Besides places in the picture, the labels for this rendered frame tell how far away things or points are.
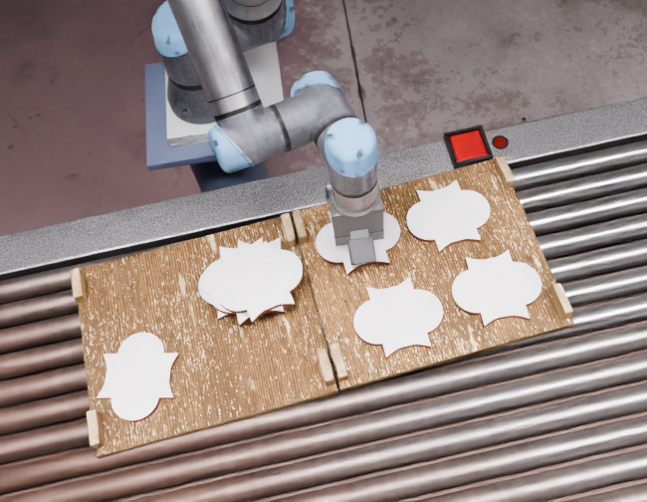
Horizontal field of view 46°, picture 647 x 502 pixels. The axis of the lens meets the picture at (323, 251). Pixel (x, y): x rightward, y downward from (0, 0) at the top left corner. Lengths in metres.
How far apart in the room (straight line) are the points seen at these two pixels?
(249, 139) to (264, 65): 0.56
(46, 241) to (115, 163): 1.23
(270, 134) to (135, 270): 0.42
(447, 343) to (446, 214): 0.24
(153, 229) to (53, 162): 1.39
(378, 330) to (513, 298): 0.24
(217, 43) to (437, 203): 0.51
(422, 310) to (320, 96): 0.41
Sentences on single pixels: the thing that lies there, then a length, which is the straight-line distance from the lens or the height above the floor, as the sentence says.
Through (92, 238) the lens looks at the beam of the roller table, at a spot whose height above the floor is 0.92.
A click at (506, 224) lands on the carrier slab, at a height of 0.94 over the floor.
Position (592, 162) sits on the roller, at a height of 0.92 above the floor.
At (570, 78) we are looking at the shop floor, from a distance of 2.86.
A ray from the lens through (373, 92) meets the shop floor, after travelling 2.75.
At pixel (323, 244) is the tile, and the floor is 0.96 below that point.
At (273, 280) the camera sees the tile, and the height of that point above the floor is 0.99.
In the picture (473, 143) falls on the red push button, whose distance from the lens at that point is 1.51.
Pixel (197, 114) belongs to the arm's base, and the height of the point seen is 0.93.
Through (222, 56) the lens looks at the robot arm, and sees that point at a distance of 1.14.
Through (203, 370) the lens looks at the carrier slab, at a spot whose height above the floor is 0.94.
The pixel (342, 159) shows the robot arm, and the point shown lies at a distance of 1.09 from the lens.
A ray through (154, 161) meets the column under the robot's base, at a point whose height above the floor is 0.87.
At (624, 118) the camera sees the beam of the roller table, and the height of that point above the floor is 0.91.
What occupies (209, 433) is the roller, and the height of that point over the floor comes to 0.92.
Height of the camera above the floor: 2.16
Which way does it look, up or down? 63 degrees down
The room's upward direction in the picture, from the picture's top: 10 degrees counter-clockwise
